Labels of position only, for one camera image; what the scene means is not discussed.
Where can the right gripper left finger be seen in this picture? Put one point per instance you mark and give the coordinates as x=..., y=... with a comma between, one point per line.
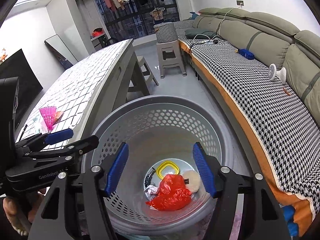
x=57, y=216

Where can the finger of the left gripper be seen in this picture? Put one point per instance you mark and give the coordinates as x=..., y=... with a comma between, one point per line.
x=38, y=142
x=76, y=148

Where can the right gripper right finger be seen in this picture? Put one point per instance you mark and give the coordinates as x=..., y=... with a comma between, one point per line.
x=262, y=217

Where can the pink plastic shuttlecock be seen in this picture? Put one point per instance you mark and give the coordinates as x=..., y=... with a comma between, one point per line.
x=48, y=114

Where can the black fishbone toy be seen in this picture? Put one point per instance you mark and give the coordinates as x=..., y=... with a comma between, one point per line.
x=148, y=177

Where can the white paper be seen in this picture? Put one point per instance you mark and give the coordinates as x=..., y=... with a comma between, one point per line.
x=151, y=191

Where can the yellow plastic ring lid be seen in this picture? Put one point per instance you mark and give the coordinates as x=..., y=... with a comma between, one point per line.
x=167, y=167

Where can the red plastic bag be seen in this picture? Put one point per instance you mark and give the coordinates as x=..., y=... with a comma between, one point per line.
x=173, y=194

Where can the pink snack wrapper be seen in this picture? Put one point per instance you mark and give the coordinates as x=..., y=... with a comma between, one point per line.
x=58, y=116

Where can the person's left hand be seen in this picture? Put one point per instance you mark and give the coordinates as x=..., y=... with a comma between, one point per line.
x=20, y=217

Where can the black pen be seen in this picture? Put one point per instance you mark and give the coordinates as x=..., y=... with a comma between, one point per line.
x=23, y=131

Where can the checkered white tablecloth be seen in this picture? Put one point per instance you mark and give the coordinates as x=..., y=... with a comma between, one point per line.
x=88, y=92

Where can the houndstooth sofa cover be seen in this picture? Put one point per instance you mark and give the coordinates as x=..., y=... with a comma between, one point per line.
x=286, y=148

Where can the leaning mirror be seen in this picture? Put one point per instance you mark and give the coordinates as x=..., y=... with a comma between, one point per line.
x=60, y=51

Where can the plush toys on television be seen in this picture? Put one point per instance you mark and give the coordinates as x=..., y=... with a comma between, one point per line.
x=3, y=56

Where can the grey perforated laundry basket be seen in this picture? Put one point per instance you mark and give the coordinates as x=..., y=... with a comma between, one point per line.
x=156, y=129

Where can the red item on desk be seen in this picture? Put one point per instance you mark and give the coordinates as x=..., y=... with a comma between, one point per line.
x=96, y=32

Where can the grey plastic stool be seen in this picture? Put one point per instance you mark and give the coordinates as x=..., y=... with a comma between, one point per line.
x=169, y=56

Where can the small white fan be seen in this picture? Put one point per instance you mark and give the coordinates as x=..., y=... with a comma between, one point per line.
x=280, y=74

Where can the dark green cushion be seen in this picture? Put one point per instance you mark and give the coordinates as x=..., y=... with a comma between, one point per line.
x=196, y=33

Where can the blue object on sofa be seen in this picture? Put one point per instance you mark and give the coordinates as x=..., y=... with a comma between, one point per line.
x=246, y=53

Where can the olive green sofa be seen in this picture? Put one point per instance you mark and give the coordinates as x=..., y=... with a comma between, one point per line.
x=272, y=40

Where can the wall power socket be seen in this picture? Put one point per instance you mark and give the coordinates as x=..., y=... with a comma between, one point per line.
x=240, y=2

